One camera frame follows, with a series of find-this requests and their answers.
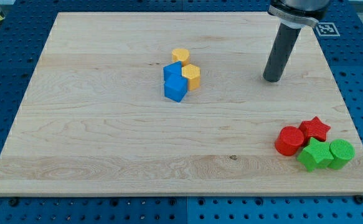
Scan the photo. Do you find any blue cube block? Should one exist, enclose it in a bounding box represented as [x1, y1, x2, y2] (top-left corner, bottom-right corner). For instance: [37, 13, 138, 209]
[164, 74, 187, 102]

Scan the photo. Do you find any blue triangle block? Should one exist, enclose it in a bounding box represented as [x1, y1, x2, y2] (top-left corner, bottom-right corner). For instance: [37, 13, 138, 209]
[163, 61, 182, 81]

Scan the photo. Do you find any yellow hexagon block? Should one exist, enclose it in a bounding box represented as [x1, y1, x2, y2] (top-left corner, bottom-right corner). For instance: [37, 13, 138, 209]
[182, 64, 200, 91]

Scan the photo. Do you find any yellow cylinder block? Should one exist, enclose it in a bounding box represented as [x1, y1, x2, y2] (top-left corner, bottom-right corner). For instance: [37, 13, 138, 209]
[171, 48, 191, 66]

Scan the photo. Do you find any light wooden board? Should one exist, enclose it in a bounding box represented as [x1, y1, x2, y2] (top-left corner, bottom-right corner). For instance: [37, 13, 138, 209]
[0, 12, 363, 197]

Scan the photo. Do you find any red cylinder block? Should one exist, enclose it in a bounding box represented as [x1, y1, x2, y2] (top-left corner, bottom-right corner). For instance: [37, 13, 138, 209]
[275, 126, 304, 156]

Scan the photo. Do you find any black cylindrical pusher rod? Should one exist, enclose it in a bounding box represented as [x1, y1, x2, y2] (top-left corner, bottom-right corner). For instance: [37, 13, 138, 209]
[263, 23, 301, 83]

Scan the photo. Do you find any red star block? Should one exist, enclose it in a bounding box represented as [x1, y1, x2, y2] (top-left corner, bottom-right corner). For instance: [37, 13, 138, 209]
[298, 116, 331, 144]

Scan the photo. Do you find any green star block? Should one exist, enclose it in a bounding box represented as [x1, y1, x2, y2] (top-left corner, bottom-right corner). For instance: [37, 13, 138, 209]
[296, 138, 334, 172]

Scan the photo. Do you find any white fiducial marker tag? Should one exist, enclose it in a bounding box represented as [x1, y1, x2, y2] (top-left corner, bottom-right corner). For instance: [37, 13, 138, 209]
[315, 22, 340, 37]

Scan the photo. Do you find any green cylinder block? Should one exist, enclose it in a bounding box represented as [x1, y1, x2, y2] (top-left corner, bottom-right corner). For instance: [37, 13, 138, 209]
[328, 139, 356, 170]

